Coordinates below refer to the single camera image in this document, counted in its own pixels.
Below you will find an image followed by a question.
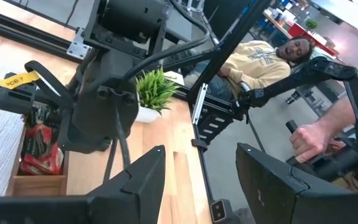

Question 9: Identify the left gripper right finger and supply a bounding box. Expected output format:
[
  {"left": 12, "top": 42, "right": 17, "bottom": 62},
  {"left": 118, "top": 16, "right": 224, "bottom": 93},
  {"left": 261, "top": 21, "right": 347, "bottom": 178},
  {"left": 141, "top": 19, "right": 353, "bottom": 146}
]
[{"left": 235, "top": 142, "right": 309, "bottom": 224}]

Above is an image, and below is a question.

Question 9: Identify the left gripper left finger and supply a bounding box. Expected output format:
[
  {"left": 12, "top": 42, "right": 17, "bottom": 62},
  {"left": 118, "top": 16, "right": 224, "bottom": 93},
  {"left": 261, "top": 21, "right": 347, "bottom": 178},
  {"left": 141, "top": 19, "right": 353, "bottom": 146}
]
[{"left": 87, "top": 145, "right": 166, "bottom": 224}]

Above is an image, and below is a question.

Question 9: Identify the red strawberry tea packet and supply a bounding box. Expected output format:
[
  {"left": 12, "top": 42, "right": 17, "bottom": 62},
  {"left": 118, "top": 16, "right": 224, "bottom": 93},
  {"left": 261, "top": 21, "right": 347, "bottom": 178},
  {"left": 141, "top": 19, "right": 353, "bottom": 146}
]
[
  {"left": 22, "top": 123, "right": 54, "bottom": 156},
  {"left": 19, "top": 148, "right": 65, "bottom": 175}
]

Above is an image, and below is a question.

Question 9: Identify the person's forearm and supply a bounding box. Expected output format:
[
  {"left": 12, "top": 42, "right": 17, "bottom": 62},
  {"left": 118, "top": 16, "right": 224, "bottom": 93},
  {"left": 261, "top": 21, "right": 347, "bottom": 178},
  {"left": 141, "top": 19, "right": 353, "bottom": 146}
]
[{"left": 317, "top": 90, "right": 358, "bottom": 147}]

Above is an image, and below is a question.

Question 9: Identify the wooden tea box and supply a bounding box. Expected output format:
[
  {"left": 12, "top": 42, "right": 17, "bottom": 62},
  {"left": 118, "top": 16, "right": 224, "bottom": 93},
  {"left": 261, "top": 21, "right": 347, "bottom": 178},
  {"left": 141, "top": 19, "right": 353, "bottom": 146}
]
[{"left": 6, "top": 102, "right": 70, "bottom": 197}]

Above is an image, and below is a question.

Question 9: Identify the green spiky potted plant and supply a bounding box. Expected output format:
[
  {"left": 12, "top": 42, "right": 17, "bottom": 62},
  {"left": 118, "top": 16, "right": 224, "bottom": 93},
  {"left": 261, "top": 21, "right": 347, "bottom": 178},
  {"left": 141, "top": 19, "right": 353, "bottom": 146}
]
[{"left": 134, "top": 67, "right": 180, "bottom": 124}]

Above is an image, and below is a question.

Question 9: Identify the person's hand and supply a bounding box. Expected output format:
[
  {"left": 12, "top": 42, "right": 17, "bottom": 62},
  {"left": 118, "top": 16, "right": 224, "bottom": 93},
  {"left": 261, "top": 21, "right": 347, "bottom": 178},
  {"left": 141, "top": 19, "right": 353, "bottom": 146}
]
[{"left": 288, "top": 123, "right": 334, "bottom": 165}]

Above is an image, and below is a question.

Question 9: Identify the yellow label tag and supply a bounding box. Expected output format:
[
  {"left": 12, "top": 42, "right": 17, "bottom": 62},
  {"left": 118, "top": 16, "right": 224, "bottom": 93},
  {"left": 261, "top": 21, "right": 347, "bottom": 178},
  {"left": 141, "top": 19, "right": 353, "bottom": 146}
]
[{"left": 0, "top": 70, "right": 40, "bottom": 90}]

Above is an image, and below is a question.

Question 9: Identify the silver metal bar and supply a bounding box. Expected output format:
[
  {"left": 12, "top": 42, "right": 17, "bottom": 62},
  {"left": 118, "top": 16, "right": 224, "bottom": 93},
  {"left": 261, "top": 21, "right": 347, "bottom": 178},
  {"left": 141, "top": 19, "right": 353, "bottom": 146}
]
[{"left": 191, "top": 82, "right": 210, "bottom": 126}]

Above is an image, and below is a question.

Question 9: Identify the person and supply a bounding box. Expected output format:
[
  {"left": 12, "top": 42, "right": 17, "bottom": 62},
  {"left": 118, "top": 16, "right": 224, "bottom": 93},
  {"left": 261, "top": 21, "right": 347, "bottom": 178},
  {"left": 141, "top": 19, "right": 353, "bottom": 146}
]
[{"left": 183, "top": 35, "right": 316, "bottom": 105}]

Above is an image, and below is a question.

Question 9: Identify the small potted plant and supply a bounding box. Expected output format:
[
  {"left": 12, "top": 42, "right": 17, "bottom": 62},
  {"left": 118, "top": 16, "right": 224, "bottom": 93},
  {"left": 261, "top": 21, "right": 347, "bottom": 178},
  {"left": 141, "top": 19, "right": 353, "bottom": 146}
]
[{"left": 304, "top": 17, "right": 319, "bottom": 32}]

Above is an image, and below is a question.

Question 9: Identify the thin black cable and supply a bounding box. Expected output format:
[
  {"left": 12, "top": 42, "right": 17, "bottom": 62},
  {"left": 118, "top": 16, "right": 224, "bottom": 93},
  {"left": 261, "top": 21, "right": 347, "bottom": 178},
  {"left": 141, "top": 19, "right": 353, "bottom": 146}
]
[{"left": 103, "top": 96, "right": 132, "bottom": 184}]

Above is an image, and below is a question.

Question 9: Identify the black frame bracket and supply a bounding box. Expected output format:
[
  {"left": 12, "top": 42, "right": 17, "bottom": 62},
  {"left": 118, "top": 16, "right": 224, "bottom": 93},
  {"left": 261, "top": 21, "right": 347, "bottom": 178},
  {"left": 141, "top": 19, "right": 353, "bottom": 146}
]
[{"left": 209, "top": 198, "right": 230, "bottom": 224}]

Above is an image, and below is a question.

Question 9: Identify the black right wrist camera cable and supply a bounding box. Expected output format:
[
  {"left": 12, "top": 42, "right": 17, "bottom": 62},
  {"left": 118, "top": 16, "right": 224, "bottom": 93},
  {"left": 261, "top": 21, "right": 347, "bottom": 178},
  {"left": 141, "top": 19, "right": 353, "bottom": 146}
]
[{"left": 24, "top": 60, "right": 75, "bottom": 108}]

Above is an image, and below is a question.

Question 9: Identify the grey metal base plate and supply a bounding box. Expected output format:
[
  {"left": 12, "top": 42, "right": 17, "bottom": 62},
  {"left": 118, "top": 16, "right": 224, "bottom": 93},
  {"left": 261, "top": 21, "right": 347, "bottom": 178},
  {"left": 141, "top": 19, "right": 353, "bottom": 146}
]
[{"left": 65, "top": 27, "right": 90, "bottom": 60}]

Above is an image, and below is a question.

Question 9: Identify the black slotted bracket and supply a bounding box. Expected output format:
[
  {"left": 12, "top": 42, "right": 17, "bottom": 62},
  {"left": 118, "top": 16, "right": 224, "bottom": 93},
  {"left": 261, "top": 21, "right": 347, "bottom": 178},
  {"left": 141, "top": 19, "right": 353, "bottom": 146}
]
[{"left": 197, "top": 107, "right": 235, "bottom": 147}]

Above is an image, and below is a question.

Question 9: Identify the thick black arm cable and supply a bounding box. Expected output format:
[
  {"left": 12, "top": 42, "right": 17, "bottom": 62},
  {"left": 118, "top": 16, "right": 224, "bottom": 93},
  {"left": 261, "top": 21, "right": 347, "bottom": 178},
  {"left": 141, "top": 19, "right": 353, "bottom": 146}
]
[{"left": 118, "top": 0, "right": 212, "bottom": 91}]

